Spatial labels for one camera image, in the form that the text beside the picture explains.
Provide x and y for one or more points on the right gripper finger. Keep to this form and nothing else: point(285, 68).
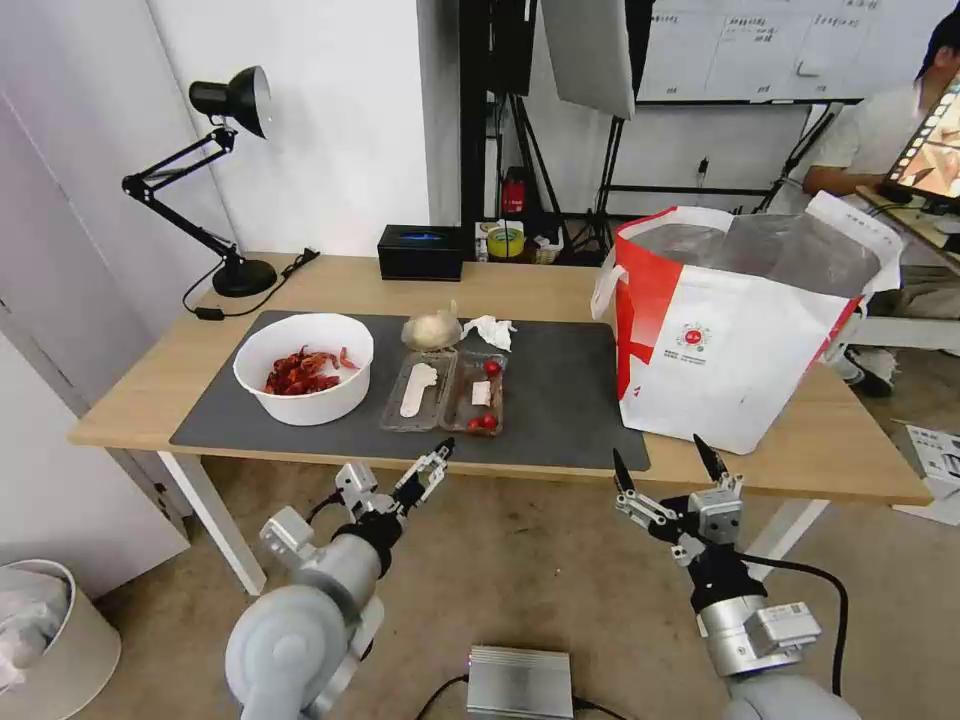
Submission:
point(645, 511)
point(714, 466)

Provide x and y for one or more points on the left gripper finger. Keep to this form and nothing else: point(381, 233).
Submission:
point(431, 465)
point(416, 501)

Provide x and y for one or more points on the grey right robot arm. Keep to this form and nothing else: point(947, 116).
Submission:
point(750, 645)

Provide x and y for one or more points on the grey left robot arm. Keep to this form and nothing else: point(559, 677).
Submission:
point(300, 630)

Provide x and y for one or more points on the red white takeout bag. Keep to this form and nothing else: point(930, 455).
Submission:
point(720, 352)

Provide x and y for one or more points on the clear plastic clamshell container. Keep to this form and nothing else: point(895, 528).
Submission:
point(442, 394)

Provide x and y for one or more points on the white flat spoon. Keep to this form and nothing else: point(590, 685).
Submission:
point(416, 390)

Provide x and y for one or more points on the small white label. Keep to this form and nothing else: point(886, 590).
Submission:
point(481, 393)

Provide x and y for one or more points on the wooden table with white legs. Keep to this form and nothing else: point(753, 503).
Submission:
point(825, 442)

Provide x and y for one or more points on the crumpled clear plastic wrap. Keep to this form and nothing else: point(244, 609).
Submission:
point(429, 328)

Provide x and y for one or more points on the white round paper bowl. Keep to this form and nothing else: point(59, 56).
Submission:
point(307, 401)

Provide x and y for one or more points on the crumpled white tissue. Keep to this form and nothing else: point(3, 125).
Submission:
point(491, 331)

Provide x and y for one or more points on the dark grey desk mat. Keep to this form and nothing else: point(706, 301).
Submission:
point(562, 390)

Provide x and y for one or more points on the red crayfish shells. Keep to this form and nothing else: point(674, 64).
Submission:
point(304, 371)

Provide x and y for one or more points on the silver metal box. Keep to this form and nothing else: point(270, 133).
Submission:
point(519, 682)

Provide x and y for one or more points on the black tissue box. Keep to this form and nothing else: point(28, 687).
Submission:
point(418, 255)

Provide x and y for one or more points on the white printed cardboard box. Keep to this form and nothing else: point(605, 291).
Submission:
point(934, 480)

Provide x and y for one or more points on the yellow green tape roll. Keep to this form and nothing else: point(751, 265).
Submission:
point(505, 242)

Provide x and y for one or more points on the red black device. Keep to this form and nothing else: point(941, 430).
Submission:
point(515, 193)

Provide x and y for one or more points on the black light stand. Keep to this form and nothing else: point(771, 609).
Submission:
point(600, 187)
point(525, 135)

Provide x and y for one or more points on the wooden side desk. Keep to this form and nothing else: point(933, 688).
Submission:
point(915, 221)

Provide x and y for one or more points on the black desk lamp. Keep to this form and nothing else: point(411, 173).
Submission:
point(225, 187)

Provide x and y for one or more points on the person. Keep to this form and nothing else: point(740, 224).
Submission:
point(862, 150)

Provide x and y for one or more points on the grey round waste bin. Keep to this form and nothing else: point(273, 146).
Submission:
point(60, 652)

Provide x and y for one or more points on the tilted display screen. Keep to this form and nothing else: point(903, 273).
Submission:
point(926, 142)

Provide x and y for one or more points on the grey photo softbox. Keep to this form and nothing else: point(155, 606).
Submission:
point(589, 52)

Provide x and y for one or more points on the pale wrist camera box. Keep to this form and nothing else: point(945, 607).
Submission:
point(355, 484)
point(716, 517)

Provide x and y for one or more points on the white wall whiteboard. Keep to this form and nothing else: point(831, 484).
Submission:
point(750, 52)

